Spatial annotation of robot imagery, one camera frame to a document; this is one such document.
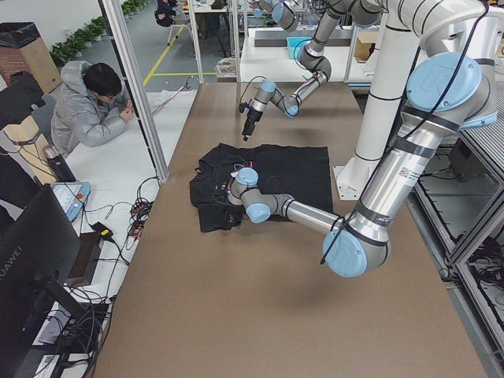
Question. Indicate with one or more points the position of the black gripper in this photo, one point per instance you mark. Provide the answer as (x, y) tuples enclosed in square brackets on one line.
[(224, 202), (251, 116)]

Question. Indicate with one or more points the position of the black printed t-shirt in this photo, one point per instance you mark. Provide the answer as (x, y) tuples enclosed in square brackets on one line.
[(303, 172)]

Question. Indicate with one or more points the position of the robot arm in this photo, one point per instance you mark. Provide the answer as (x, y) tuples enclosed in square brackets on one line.
[(434, 77), (311, 57)]

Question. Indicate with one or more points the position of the orange grey usb hub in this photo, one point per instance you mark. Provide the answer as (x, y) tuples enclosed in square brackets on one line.
[(135, 229)]

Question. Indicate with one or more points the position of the black power adapter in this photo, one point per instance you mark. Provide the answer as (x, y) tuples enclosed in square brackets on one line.
[(105, 232)]

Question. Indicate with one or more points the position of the blue teach pendant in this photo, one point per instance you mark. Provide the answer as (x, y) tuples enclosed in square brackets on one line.
[(71, 196)]

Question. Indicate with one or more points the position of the person in grey jacket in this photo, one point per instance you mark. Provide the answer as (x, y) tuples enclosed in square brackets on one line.
[(92, 109)]

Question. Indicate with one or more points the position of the black huawei monitor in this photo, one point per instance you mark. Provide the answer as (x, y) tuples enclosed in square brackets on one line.
[(37, 253)]

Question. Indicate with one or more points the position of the cardboard box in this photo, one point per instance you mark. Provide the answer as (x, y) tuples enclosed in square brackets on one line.
[(23, 49)]

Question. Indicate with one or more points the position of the aluminium frame post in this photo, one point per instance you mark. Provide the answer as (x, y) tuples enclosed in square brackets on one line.
[(117, 31)]

